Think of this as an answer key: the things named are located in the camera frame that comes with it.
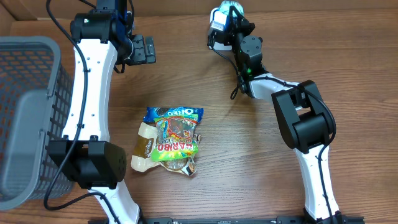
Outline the mint green wipes pack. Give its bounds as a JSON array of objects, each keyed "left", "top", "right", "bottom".
[{"left": 219, "top": 0, "right": 245, "bottom": 16}]

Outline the blue Oreo cookie pack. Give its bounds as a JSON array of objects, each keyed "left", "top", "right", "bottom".
[{"left": 143, "top": 106, "right": 204, "bottom": 123}]

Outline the beige brown cookie bag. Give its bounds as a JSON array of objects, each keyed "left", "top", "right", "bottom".
[{"left": 131, "top": 123, "right": 197, "bottom": 176}]

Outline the Haribo gummy worms bag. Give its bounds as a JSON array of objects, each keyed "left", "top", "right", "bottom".
[{"left": 151, "top": 114, "right": 198, "bottom": 161}]

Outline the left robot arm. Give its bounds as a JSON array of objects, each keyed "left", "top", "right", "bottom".
[{"left": 47, "top": 0, "right": 155, "bottom": 223}]

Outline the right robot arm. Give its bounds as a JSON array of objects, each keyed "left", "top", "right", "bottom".
[{"left": 208, "top": 7, "right": 343, "bottom": 223}]

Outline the white barcode scanner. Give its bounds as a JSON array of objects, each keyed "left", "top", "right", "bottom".
[{"left": 208, "top": 7, "right": 232, "bottom": 51}]

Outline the grey plastic basket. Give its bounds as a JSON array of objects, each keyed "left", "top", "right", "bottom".
[{"left": 1, "top": 36, "right": 73, "bottom": 211}]

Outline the cardboard back wall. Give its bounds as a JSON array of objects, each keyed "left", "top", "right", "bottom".
[{"left": 1, "top": 0, "right": 397, "bottom": 21}]

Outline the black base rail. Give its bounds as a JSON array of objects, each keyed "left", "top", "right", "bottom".
[{"left": 88, "top": 216, "right": 365, "bottom": 224}]

